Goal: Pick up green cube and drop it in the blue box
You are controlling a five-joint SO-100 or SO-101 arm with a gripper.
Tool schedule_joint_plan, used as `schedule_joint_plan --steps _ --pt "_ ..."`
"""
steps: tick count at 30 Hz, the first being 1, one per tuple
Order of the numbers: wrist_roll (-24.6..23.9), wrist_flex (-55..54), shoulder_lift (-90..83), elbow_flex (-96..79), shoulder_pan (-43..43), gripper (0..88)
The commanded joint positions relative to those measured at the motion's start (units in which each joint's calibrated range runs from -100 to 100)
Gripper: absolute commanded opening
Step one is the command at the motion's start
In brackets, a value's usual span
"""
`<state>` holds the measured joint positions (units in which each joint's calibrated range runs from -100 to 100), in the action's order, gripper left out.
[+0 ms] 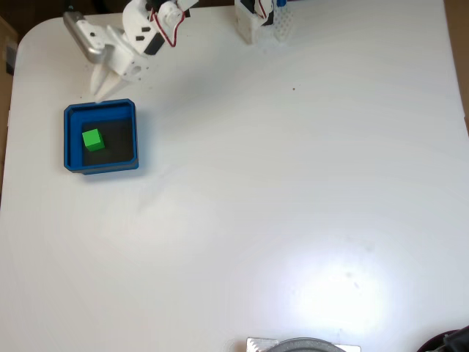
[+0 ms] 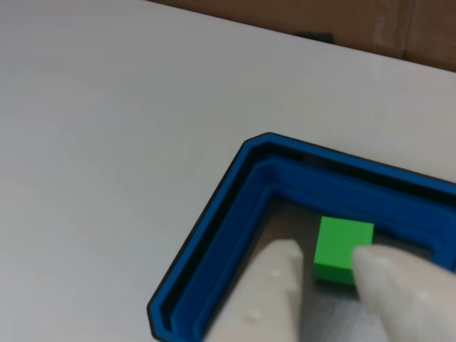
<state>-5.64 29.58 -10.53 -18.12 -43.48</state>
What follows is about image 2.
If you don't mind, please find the green cube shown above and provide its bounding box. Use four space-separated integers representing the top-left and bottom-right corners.
313 216 375 285

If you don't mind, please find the brown cardboard box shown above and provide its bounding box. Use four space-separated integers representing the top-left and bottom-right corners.
149 0 456 74

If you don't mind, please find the blue square box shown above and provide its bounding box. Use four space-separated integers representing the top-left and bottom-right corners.
146 131 456 342

